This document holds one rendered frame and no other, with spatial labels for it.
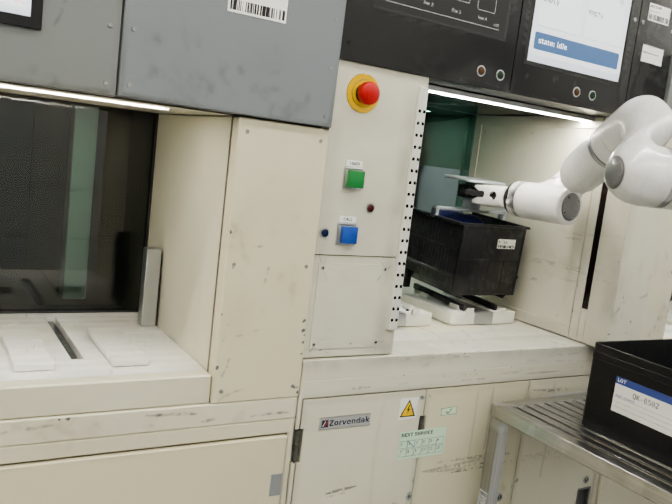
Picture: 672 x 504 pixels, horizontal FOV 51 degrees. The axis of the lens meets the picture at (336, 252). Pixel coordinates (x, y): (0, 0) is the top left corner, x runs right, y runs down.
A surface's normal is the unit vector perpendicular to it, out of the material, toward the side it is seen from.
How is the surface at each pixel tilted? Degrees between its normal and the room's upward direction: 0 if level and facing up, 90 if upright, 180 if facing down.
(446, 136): 90
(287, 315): 90
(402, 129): 90
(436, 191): 90
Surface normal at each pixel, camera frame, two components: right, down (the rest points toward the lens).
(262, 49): 0.51, 0.18
